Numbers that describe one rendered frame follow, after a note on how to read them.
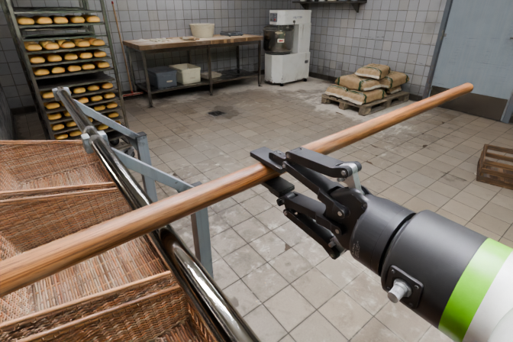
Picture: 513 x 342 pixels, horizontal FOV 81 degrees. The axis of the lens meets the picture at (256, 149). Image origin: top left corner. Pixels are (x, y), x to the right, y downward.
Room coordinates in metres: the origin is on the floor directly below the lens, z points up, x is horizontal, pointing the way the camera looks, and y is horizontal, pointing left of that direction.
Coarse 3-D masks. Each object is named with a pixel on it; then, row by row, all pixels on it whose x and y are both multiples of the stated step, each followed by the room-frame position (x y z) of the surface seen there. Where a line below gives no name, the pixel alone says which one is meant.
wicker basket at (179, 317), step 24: (168, 288) 0.55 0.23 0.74; (96, 312) 0.45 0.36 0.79; (120, 312) 0.47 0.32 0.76; (144, 312) 0.50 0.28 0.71; (168, 312) 0.54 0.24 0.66; (192, 312) 0.55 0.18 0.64; (48, 336) 0.39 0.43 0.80; (72, 336) 0.41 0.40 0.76; (96, 336) 0.44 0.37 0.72; (120, 336) 0.47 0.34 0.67; (144, 336) 0.49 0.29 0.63; (168, 336) 0.52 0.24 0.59; (192, 336) 0.52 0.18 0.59
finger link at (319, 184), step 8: (288, 168) 0.35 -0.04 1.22; (296, 168) 0.34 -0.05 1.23; (304, 168) 0.34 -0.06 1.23; (296, 176) 0.33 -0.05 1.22; (304, 176) 0.32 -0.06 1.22; (312, 176) 0.32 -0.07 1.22; (320, 176) 0.33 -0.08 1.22; (304, 184) 0.32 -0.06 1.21; (312, 184) 0.31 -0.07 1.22; (320, 184) 0.31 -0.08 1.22; (328, 184) 0.31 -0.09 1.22; (336, 184) 0.31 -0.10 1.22; (320, 192) 0.30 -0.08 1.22; (328, 192) 0.30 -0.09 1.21; (320, 200) 0.29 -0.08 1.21; (328, 200) 0.29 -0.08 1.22; (336, 208) 0.27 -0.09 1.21; (344, 208) 0.27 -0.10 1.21; (344, 216) 0.26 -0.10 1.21
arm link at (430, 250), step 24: (432, 216) 0.22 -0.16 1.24; (408, 240) 0.20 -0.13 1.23; (432, 240) 0.20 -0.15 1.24; (456, 240) 0.19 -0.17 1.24; (480, 240) 0.19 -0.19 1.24; (384, 264) 0.20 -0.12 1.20; (408, 264) 0.19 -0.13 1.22; (432, 264) 0.18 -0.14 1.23; (456, 264) 0.17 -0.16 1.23; (384, 288) 0.20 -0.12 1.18; (408, 288) 0.18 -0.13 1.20; (432, 288) 0.17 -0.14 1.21; (432, 312) 0.16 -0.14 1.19
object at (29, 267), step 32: (448, 96) 0.77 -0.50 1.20; (352, 128) 0.52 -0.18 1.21; (384, 128) 0.57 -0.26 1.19; (192, 192) 0.31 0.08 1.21; (224, 192) 0.33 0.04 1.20; (96, 224) 0.25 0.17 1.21; (128, 224) 0.25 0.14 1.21; (160, 224) 0.27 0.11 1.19; (32, 256) 0.20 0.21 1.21; (64, 256) 0.21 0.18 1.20; (0, 288) 0.18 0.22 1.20
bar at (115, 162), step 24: (96, 144) 0.53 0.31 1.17; (144, 144) 1.09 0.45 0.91; (120, 168) 0.43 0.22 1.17; (144, 168) 0.63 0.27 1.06; (120, 192) 0.38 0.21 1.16; (144, 192) 0.37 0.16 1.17; (192, 216) 0.71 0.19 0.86; (168, 240) 0.26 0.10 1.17; (168, 264) 0.24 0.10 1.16; (192, 264) 0.23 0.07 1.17; (192, 288) 0.20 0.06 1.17; (216, 288) 0.20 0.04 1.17; (216, 312) 0.17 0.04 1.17; (216, 336) 0.16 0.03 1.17; (240, 336) 0.15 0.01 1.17
